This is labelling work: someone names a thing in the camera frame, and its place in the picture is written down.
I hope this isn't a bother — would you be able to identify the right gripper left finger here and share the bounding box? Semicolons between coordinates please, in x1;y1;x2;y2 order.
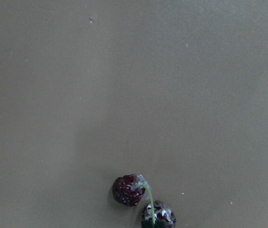
141;220;153;228

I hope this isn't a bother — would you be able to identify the dark cherry pair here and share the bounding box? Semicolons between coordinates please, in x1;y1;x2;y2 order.
112;174;176;228

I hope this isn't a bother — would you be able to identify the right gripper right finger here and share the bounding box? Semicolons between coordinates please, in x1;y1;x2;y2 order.
154;221;167;228

